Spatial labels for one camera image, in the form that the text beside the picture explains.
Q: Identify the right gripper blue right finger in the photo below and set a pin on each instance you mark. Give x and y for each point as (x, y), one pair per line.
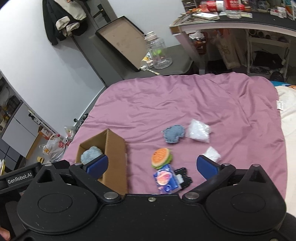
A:
(217, 176)

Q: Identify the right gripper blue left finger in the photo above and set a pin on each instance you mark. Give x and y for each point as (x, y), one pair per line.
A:
(87, 177)

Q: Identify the fluffy light blue plush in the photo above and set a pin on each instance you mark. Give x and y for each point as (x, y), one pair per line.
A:
(90, 154)

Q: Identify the white plastic bag small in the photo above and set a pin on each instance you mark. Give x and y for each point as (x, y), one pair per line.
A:
(212, 154)

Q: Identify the black fabric piece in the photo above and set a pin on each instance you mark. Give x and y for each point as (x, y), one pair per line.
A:
(182, 178)

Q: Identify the white plastic bag large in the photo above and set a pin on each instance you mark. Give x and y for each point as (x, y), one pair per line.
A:
(199, 131)

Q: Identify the blue pink printed pouch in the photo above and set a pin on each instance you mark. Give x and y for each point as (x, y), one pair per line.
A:
(166, 180)

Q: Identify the orange burger plush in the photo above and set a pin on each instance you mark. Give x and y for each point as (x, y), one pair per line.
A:
(161, 157)

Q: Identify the blue denim plush piece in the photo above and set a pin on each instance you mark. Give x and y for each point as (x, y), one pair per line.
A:
(172, 134)

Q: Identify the person's right hand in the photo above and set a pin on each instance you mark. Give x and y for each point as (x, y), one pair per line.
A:
(5, 234)

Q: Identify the brown cardboard box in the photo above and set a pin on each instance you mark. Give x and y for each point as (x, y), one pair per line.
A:
(113, 146)

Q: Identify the white plastic shopping bag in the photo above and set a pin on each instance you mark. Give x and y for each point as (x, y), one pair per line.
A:
(55, 148)

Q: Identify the yellow slipper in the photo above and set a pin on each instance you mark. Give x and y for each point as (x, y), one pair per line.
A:
(40, 159)

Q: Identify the pink bed sheet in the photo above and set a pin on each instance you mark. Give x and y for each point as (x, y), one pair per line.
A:
(241, 111)

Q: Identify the grey white cabinet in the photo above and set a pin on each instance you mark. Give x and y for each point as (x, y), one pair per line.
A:
(19, 136)

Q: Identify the clear plastic water jug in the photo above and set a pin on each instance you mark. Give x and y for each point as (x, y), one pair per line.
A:
(157, 48)

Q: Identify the flat cardboard tray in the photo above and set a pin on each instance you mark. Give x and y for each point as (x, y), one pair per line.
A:
(126, 40)

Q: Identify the cluttered desk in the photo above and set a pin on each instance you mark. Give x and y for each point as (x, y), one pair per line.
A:
(185, 25)

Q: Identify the black jacket on hook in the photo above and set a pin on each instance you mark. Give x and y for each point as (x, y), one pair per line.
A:
(63, 19)

